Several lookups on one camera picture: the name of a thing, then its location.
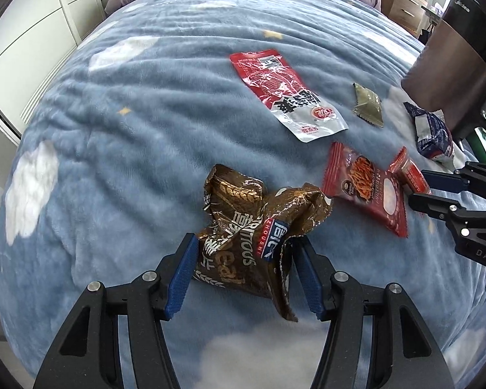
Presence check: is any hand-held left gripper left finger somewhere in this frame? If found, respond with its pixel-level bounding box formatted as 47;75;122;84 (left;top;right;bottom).
32;233;199;389

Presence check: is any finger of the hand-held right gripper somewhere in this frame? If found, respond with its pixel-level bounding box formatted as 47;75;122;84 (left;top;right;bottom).
420;161;486;202
408;192;486;252

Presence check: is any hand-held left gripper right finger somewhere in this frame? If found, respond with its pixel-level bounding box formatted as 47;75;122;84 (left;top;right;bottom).
292;237;456;389

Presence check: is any small red snack packet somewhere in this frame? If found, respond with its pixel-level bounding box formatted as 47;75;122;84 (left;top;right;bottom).
389;147;432;197

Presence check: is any brown snack bag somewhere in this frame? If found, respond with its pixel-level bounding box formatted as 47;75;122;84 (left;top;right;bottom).
192;164;333;323

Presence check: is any small olive snack packet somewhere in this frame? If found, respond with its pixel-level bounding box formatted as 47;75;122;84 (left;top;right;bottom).
352;83;385;129

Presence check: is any red and white snack packet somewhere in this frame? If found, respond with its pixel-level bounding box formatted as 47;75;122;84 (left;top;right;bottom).
229;49;349;144

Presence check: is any blue and white snack packet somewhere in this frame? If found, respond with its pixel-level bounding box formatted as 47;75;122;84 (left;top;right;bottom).
403;101;456;160

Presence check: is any red noodle snack packet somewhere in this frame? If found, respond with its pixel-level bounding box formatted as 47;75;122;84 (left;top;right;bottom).
322;142;410;238

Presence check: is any blue cloud printed blanket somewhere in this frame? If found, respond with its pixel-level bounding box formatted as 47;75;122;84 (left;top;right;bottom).
0;0;486;389

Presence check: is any wooden nightstand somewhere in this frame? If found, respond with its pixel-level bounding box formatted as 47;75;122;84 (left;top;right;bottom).
366;0;434;35

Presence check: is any white wardrobe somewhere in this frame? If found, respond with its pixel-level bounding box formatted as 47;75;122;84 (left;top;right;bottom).
0;0;138;147

